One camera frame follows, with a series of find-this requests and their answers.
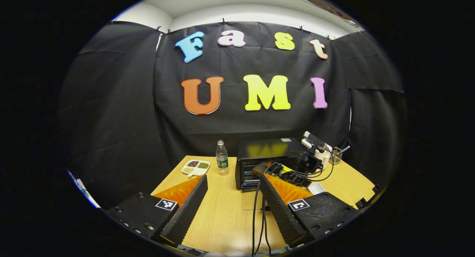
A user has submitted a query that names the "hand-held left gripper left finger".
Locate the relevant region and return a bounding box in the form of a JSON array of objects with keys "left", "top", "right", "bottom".
[{"left": 106, "top": 174, "right": 208, "bottom": 248}]

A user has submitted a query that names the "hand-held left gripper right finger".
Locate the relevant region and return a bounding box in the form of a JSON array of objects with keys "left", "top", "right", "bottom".
[{"left": 259, "top": 173, "right": 358, "bottom": 248}]

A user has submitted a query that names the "lettuce sandwich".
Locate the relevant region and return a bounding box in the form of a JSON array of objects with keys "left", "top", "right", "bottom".
[{"left": 252, "top": 162, "right": 273, "bottom": 177}]

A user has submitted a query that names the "black electric oven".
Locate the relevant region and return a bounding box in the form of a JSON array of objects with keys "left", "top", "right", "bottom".
[{"left": 235, "top": 137, "right": 311, "bottom": 212}]

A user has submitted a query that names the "white divided dish with beans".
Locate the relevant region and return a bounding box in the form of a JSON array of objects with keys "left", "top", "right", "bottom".
[{"left": 181, "top": 160, "right": 210, "bottom": 177}]

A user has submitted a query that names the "clear plastic water bottle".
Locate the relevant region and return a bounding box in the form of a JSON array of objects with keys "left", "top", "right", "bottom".
[{"left": 216, "top": 140, "right": 229, "bottom": 176}]

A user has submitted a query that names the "black backdrop cloth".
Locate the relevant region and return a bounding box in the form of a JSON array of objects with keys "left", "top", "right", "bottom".
[{"left": 58, "top": 21, "right": 407, "bottom": 209}]

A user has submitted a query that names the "black cable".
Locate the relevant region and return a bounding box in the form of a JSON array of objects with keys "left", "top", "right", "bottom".
[
  {"left": 261, "top": 196, "right": 273, "bottom": 254},
  {"left": 252, "top": 162, "right": 282, "bottom": 256}
]

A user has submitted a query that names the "metal wire rack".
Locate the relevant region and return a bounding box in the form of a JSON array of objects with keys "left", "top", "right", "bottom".
[{"left": 330, "top": 146, "right": 344, "bottom": 165}]

